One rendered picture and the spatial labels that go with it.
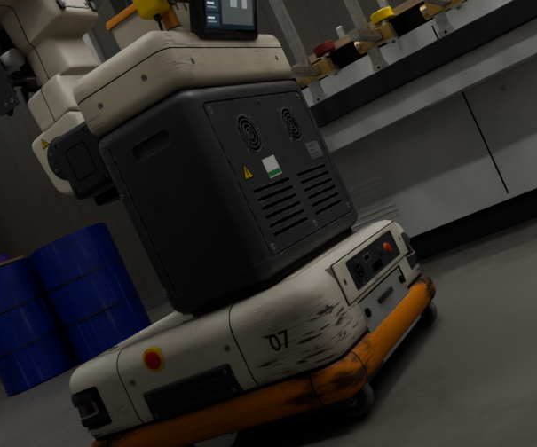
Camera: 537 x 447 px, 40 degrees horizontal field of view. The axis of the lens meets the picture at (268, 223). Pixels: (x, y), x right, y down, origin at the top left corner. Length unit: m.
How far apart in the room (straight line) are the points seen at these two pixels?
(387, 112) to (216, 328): 1.41
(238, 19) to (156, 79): 0.32
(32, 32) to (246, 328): 0.89
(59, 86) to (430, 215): 1.57
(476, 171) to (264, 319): 1.59
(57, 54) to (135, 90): 0.43
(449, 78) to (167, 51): 1.35
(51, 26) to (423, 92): 1.30
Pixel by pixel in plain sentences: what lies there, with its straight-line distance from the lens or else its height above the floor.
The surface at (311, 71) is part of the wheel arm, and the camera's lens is 2.59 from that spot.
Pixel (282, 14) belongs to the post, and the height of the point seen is 1.04.
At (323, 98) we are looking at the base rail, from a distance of 2.68.
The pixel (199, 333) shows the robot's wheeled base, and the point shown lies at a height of 0.26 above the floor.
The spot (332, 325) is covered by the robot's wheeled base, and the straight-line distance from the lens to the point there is 1.33.
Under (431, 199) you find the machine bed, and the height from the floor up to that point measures 0.21.
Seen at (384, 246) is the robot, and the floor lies 0.24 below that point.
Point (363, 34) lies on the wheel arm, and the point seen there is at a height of 0.80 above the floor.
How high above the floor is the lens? 0.41
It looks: 1 degrees down
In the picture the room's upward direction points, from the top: 25 degrees counter-clockwise
